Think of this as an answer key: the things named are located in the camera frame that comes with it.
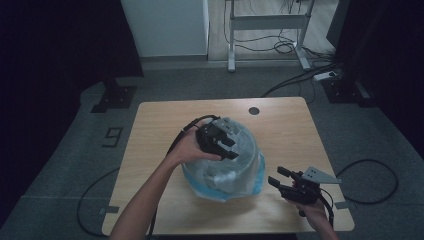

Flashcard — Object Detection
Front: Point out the white metal desk frame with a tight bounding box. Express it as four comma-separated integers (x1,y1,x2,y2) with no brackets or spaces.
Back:
225,0,316,73

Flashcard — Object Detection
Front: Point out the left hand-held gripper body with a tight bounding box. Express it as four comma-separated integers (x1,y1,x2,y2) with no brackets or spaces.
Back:
195,117,240,156

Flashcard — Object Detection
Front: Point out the white power strip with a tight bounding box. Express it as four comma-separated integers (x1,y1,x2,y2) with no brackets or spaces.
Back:
313,70,338,82

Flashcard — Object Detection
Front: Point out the person's left hand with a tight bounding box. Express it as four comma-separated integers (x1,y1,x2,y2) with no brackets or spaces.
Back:
167,120,223,167

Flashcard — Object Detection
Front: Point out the white cabinet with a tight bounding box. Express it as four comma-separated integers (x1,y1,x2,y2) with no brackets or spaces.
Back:
120,0,210,58

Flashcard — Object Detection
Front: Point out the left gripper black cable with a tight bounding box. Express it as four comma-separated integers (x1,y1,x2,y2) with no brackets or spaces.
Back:
76,114,221,240

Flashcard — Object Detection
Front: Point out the black stand base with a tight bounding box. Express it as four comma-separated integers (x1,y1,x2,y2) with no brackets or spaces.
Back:
321,76,378,108
90,78,138,114

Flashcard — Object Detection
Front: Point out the black cable loop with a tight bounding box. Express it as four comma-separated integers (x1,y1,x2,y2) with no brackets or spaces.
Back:
335,159,399,205

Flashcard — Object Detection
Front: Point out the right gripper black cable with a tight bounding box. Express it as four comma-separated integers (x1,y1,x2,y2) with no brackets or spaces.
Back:
318,188,335,228

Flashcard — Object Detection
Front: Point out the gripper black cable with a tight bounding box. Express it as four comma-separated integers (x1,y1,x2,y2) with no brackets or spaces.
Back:
76,114,221,240
318,188,335,228

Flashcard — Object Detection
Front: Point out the dark curtain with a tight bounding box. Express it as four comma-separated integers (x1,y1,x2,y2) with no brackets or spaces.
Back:
0,0,145,231
326,0,424,158

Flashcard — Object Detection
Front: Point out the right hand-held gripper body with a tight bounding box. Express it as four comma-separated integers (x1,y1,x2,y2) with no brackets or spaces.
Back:
283,166,343,205

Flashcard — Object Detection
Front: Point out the person's right hand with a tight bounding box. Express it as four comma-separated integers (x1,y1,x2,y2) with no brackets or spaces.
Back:
287,198,330,223

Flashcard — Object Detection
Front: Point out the thick black floor cable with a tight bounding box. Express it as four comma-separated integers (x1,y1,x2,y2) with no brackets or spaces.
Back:
260,61,344,98

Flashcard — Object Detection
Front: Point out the white bag with blue band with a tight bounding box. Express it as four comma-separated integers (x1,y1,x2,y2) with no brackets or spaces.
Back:
181,116,267,203

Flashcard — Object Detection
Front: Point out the thin black coiled cable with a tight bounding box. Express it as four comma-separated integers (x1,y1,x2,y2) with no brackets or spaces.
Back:
233,33,298,56

